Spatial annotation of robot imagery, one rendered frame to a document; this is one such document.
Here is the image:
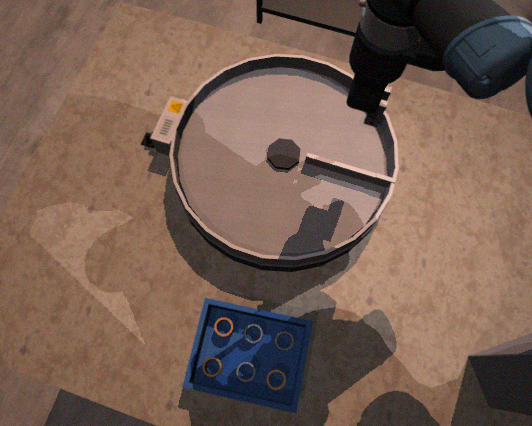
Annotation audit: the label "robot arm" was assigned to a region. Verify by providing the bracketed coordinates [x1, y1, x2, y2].
[367, 0, 532, 118]

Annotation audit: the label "blue crate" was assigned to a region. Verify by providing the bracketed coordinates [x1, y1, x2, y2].
[182, 298, 313, 413]

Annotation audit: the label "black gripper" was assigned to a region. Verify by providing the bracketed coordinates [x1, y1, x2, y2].
[346, 0, 445, 127]

